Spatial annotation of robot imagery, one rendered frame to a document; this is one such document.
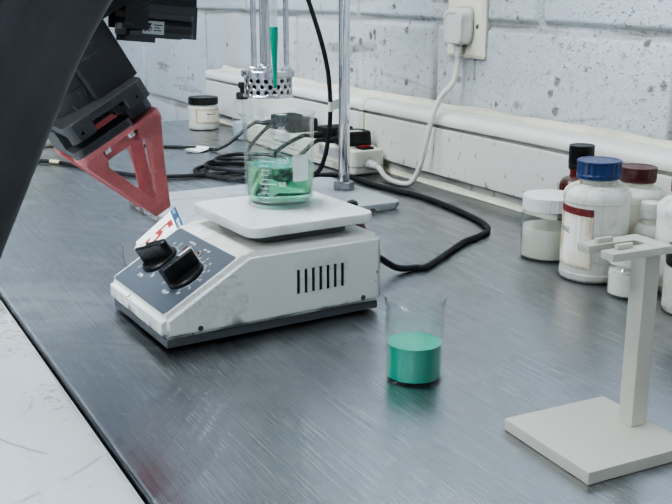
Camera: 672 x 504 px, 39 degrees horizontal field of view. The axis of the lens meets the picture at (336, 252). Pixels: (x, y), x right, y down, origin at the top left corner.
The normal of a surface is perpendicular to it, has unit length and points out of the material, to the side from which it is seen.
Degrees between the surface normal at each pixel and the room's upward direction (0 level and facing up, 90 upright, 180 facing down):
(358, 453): 0
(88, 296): 0
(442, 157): 90
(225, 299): 90
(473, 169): 90
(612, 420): 0
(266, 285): 90
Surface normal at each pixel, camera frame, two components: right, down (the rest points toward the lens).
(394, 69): -0.87, 0.13
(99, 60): 0.49, 0.22
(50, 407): 0.00, -0.97
